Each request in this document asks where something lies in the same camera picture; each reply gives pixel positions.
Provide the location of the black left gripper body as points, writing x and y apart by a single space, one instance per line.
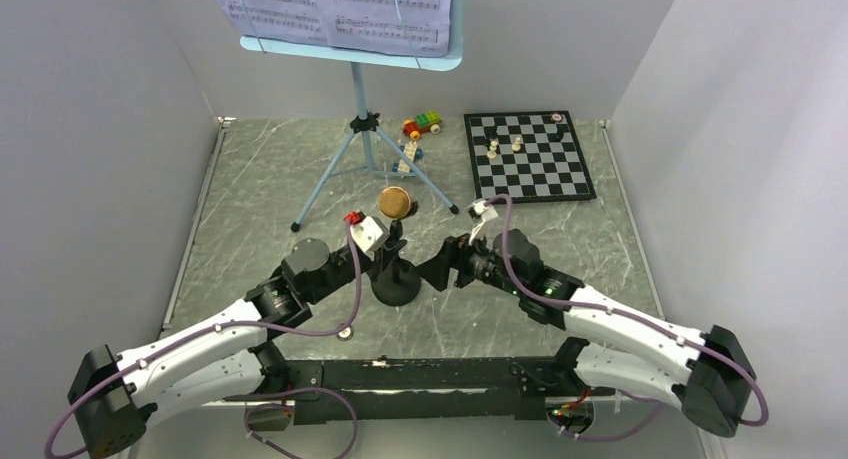
343 266

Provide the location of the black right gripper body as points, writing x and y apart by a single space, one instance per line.
476 262

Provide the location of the black microphone stand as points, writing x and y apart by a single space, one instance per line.
395 281

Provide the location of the gold microphone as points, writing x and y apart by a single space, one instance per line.
396 203

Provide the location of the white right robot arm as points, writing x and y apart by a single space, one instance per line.
706 375

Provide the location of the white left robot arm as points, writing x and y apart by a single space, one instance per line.
116 397

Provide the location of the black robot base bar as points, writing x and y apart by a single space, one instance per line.
523 388

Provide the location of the small round table insert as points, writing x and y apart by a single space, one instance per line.
345 334

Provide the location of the light blue music stand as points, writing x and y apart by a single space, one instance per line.
366 123

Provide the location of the white chess piece left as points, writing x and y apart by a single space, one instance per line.
493 150

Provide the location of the black white chessboard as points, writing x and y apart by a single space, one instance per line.
544 171

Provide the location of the colourful toy brick car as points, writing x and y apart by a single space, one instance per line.
428 122

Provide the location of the sheet music pages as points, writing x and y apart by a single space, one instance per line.
394 27

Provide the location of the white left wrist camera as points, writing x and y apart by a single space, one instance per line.
368 232

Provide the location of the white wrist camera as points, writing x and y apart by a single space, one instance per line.
481 213
368 232

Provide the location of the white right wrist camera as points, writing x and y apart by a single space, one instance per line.
481 213

